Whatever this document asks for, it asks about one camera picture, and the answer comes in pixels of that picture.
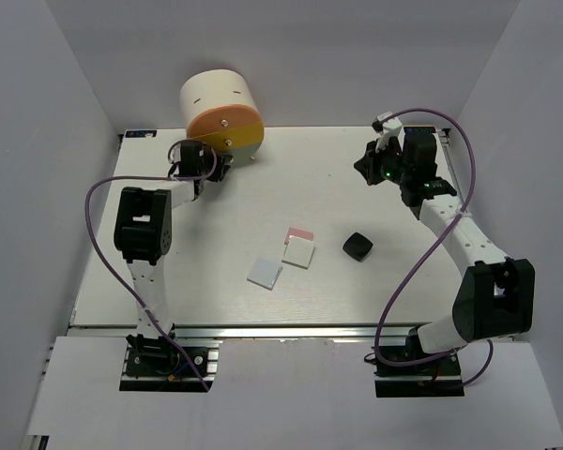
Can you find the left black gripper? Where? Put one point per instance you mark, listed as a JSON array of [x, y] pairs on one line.
[[218, 161]]

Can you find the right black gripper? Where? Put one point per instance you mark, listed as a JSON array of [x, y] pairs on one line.
[[368, 164]]

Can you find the grey bottom drawer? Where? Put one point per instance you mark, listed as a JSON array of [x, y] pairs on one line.
[[245, 154]]

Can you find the yellow drawer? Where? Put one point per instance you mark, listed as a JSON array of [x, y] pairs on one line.
[[231, 138]]

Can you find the peach top drawer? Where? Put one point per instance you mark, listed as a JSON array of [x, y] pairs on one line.
[[222, 118]]

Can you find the pink square palette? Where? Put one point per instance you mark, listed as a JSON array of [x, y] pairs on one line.
[[299, 233]]

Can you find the white square palette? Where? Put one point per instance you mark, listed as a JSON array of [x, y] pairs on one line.
[[298, 252]]

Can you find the light blue square palette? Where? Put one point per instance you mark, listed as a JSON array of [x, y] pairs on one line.
[[265, 273]]

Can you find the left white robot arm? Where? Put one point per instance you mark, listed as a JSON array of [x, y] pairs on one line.
[[143, 230]]

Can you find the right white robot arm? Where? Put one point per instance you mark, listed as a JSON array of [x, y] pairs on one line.
[[496, 295]]

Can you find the right blue table sticker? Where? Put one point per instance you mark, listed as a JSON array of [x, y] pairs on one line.
[[419, 129]]

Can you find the blue table sticker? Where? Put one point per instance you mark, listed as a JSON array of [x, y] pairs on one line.
[[419, 129], [140, 134]]

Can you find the white round drawer cabinet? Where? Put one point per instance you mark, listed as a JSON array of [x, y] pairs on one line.
[[211, 89]]

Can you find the black square compact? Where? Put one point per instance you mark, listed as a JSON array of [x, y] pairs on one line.
[[357, 246]]

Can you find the left blue table sticker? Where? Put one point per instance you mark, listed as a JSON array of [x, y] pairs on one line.
[[140, 134]]

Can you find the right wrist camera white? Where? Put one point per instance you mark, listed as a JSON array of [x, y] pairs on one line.
[[386, 125]]

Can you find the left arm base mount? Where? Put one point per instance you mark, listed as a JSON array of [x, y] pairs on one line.
[[154, 365]]

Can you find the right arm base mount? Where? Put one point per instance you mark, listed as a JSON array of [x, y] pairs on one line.
[[440, 378]]

